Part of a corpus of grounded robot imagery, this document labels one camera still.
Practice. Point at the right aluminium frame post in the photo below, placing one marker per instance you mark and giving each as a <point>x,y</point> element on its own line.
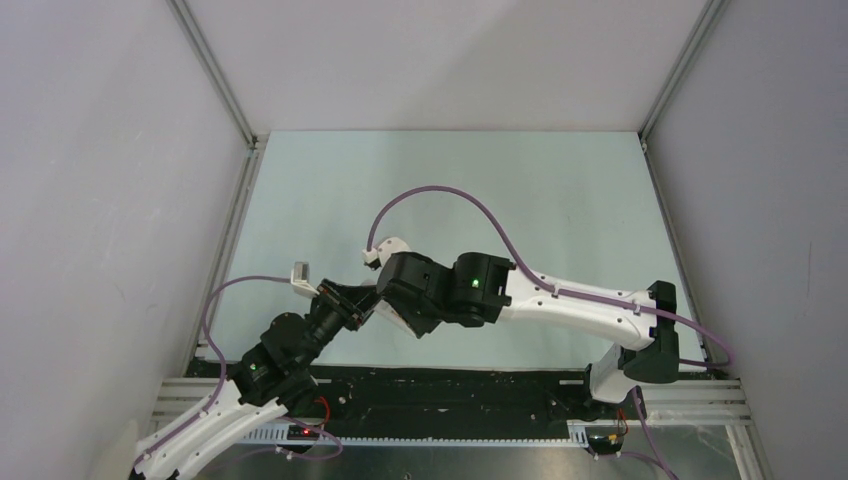
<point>705,24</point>

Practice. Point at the right controller board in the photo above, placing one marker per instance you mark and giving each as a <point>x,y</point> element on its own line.
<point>606,444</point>

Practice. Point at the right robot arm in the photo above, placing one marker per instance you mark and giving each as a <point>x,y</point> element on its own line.
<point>480,289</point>

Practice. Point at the aluminium frame rail front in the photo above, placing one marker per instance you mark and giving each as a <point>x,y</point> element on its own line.
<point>689,403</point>

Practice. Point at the left controller board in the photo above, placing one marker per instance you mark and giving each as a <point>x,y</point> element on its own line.
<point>299,433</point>

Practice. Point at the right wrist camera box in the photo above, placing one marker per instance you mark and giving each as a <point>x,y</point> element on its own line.
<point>377,256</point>

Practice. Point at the left aluminium frame post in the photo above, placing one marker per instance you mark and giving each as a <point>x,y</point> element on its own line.
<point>252,141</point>

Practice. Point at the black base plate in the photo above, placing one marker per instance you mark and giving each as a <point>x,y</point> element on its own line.
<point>449,404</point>

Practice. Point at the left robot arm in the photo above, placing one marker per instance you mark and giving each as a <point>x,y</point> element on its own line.
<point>271,380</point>

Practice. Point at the aluminium frame post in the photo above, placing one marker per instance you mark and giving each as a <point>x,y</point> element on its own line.
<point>705,24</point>
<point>252,141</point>

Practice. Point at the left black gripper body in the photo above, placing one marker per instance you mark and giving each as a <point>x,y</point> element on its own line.
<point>329,317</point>

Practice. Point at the controller board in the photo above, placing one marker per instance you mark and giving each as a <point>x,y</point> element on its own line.
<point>299,433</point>
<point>606,444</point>

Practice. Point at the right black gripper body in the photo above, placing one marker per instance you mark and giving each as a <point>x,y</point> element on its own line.
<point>423,318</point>

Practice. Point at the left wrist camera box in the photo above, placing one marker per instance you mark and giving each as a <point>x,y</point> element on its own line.
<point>300,282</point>

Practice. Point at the white remote control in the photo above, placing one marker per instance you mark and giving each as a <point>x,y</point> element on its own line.
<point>391,316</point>

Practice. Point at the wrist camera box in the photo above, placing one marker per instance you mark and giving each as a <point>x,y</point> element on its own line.
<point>377,256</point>
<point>300,282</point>

